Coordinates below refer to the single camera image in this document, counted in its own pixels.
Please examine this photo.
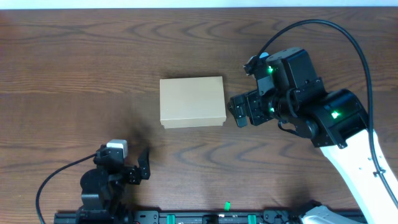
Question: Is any brown cardboard box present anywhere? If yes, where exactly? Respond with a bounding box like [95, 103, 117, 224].
[160, 77, 226, 129]

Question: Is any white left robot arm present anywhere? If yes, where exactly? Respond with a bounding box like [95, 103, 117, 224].
[75, 145, 150, 224]

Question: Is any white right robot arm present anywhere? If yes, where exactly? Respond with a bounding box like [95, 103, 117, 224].
[228, 47, 397, 223]

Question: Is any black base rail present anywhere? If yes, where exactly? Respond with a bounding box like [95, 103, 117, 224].
[53, 210, 369, 224]

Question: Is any green clip on rail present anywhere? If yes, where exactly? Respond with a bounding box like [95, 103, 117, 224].
[224, 202, 231, 212]

